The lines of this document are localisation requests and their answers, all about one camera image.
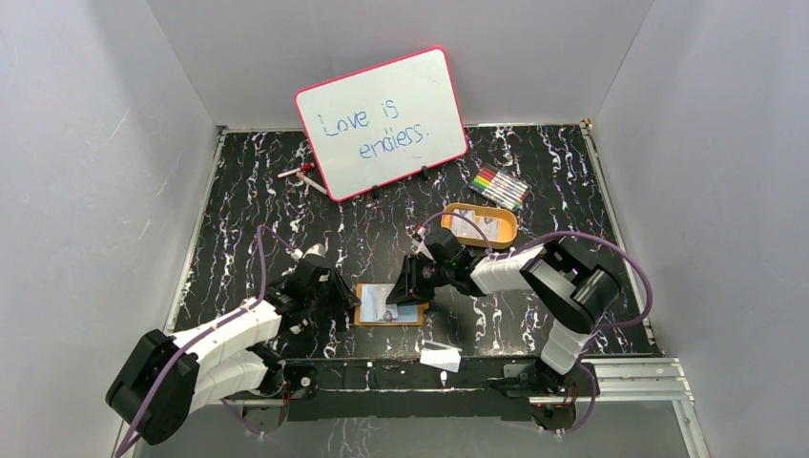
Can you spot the white credit card black stripe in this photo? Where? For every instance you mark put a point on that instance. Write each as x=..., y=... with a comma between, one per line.
x=441, y=355

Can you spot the credit card in tray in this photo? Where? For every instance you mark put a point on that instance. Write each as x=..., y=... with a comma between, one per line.
x=463, y=225
x=490, y=226

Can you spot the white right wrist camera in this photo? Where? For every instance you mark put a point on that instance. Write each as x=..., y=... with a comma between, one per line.
x=419, y=240

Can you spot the orange oval tray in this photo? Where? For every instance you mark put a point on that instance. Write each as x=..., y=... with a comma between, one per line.
x=508, y=225

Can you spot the silver credit card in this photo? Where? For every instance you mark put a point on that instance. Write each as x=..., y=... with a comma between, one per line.
x=373, y=307

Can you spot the pink framed whiteboard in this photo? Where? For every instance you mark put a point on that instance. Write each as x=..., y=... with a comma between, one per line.
x=384, y=123

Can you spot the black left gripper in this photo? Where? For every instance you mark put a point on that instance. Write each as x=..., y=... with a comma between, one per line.
x=327, y=293

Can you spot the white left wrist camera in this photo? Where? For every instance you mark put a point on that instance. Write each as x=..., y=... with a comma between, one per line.
x=317, y=249

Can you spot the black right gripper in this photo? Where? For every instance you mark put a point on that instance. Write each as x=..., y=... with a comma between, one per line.
x=407, y=286

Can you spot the pack of coloured markers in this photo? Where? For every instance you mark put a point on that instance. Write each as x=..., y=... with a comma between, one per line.
x=501, y=187

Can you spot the white marker brown tip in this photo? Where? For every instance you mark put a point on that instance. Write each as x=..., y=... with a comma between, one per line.
x=310, y=182

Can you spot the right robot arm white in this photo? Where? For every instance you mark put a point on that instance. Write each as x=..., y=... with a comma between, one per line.
x=567, y=279

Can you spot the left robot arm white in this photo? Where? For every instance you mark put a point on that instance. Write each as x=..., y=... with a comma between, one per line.
x=167, y=377

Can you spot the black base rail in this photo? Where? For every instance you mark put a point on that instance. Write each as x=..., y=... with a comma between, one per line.
x=499, y=387

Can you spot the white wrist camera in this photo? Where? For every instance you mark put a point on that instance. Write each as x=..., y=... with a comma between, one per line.
x=317, y=249
x=419, y=240

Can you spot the white marker red cap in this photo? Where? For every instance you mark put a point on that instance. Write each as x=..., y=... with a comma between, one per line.
x=303, y=168

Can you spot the orange leather card holder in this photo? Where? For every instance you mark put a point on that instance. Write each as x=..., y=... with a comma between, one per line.
x=409, y=314

